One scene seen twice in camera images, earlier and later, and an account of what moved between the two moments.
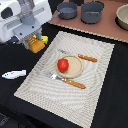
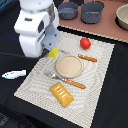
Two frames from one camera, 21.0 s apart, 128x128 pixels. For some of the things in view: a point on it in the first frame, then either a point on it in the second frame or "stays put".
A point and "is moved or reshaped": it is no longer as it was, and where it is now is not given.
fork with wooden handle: (56, 77) stays put
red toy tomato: (63, 65) → (85, 43)
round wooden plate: (75, 66) stays put
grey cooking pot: (91, 12) stays put
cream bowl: (121, 19) stays put
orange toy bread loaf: (35, 45) is moved or reshaped
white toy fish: (14, 74) stays put
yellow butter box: (44, 39) is moved or reshaped
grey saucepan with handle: (66, 10) stays put
